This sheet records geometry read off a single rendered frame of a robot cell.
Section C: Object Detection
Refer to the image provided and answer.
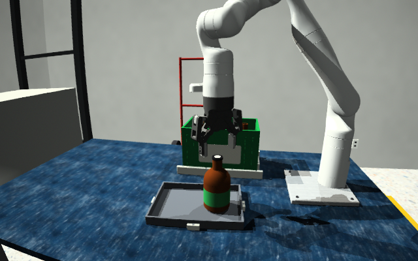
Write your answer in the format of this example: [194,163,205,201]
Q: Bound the brown bottle with green band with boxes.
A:
[204,155,231,213]

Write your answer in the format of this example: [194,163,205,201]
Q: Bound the green crate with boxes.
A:
[181,117,260,170]

